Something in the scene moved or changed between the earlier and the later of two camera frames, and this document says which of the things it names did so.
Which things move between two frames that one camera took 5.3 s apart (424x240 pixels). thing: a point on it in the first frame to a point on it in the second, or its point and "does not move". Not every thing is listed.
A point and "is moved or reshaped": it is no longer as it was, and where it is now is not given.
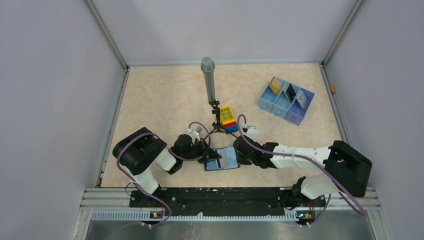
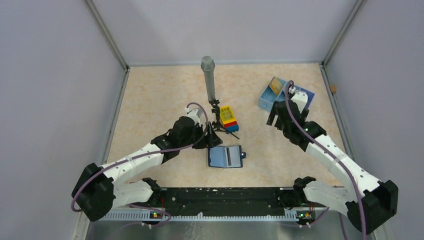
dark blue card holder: x=230 y=159 is moved or reshaped
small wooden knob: x=333 y=88 does not move
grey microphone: x=207 y=65 does not move
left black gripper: x=203 y=146 to x=210 y=140
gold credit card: x=276 y=85 does not move
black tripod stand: x=217 y=126 does not move
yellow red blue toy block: x=230 y=124 does not move
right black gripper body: x=246 y=160 to x=272 y=117
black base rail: x=232 y=202 does not move
